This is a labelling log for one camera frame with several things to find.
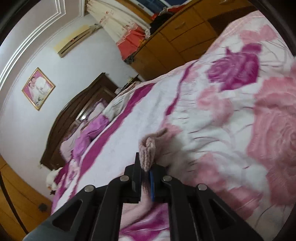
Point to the pink knitted sweater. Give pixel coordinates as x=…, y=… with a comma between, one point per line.
x=160, y=148

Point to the wall air conditioner unit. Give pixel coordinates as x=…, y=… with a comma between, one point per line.
x=75, y=38

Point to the white plush toy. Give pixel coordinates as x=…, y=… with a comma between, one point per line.
x=51, y=184

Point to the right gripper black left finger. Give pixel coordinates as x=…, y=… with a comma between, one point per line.
x=124, y=189

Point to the cream and red curtain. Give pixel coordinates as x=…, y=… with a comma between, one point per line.
x=127, y=30

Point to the purple pillow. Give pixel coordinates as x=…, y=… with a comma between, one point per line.
x=75, y=143

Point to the wooden wardrobe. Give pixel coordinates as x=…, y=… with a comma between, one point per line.
x=31, y=207

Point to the pile of clothes on cabinet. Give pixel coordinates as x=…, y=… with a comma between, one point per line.
x=159, y=19

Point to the gold framed wedding photo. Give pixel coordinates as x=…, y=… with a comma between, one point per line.
x=37, y=88

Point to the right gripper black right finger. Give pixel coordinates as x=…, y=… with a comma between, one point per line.
x=170, y=190

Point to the pink rose floral bedspread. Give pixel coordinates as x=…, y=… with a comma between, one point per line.
x=236, y=109

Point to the dark wooden headboard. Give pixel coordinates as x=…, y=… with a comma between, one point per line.
x=72, y=115

